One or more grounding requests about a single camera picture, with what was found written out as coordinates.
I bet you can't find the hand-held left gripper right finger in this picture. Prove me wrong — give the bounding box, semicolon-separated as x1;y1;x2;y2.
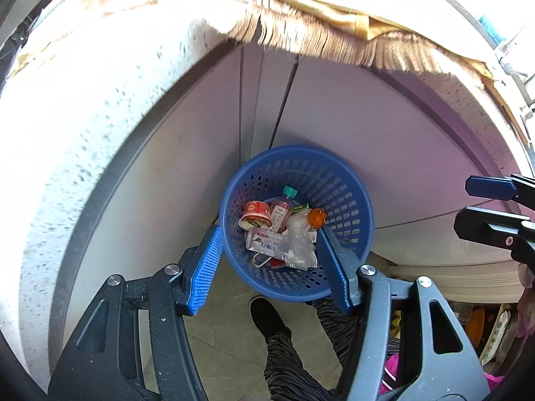
318;228;490;401

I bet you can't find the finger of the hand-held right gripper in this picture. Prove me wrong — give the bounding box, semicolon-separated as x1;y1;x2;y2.
453;206;535;264
465;174;535;210

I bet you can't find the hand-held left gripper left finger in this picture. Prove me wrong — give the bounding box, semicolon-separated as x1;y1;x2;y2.
48;225;225;401

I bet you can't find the clear plastic bag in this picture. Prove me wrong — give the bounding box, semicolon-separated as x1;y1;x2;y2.
285;211;319;270

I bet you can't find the silver toothpaste tube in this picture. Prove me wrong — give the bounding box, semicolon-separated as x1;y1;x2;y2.
244;228;293;257

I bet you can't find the white red yogurt cup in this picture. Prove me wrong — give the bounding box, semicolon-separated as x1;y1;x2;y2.
238;200;273;231

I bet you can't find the blue plastic basket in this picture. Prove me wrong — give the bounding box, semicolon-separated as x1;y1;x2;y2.
218;145;376;303

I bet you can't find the clear green toothbrush case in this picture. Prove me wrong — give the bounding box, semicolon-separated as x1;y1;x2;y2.
270;186;298;235

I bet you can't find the grey patterned trouser leg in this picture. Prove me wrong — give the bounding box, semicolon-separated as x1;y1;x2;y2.
313;298;366;385
264;328;339;401

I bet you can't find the black shoe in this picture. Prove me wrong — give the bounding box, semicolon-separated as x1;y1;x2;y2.
249;296;292;343

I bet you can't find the white cabinet door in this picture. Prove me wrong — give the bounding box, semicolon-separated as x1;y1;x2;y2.
54;42;245;385
267;56;523;230
240;46;298;163

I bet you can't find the floral printed bag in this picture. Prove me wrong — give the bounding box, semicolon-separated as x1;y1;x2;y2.
480;305;519;366

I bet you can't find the pink jacket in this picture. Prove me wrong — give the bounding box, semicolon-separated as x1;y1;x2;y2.
378;353;508;397

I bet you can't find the yellow cloth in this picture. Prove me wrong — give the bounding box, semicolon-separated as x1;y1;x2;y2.
81;0;494;80

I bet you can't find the striped table cloth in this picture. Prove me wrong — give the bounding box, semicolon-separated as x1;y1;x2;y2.
17;0;494;93

